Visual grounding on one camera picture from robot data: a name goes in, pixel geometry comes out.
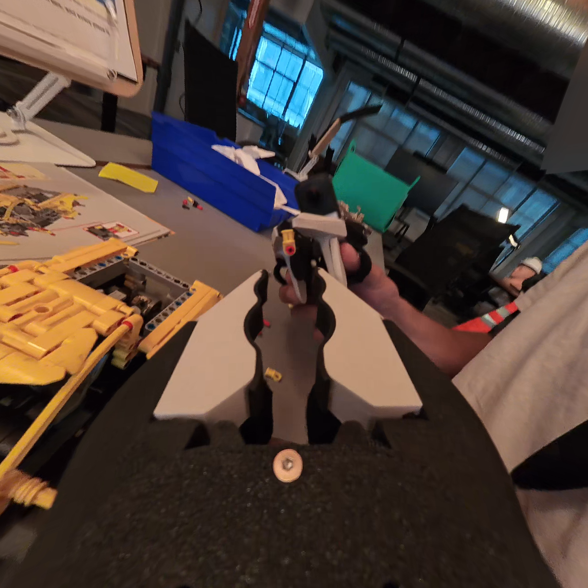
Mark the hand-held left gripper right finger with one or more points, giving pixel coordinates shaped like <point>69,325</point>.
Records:
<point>372,376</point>

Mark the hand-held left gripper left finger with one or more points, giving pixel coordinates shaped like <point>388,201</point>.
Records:
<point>206,376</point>

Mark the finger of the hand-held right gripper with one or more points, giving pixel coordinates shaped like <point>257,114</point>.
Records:
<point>296,285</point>
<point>321,225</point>

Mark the yellow connector piece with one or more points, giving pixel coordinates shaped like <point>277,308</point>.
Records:
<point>273,374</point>
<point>288,236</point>

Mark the yellow brick toy car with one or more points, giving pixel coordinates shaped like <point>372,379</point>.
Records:
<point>69,312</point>

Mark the person's right hand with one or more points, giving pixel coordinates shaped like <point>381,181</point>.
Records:
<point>376,289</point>

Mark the tan and red small parts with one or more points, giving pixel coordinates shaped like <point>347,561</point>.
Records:
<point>353,213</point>

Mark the green plastic bin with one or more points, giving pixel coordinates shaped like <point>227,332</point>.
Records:
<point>372,193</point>

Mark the white folding stand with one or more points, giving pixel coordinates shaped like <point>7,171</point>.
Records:
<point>326,138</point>

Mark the crumpled white paper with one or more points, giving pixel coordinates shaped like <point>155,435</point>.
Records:
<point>243,154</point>

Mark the blue plastic bin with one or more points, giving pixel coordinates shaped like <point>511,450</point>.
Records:
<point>206,170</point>

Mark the paned window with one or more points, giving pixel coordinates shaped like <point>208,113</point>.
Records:
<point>285,82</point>

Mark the orange traffic cone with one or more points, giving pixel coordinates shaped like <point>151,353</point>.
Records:
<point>487,319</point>

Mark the black office chair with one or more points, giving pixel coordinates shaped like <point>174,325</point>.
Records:
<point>459,257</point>

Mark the black monitor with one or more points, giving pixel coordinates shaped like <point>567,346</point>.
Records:
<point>209,82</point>

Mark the black ceiling pipes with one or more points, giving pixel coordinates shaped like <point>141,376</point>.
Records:
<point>436,92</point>

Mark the yellow paper note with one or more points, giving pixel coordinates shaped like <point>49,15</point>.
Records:
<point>128,177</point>

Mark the open instruction booklet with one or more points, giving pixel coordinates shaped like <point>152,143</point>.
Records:
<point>55,216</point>

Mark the instruction sheet on stand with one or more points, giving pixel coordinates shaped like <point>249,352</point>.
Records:
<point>36,142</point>

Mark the printed instruction sheet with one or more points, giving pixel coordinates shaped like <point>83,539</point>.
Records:
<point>59,36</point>

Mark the wooden post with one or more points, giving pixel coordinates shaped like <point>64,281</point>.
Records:
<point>250,41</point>

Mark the silver ventilation duct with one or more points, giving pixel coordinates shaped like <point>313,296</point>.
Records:
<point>514,18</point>

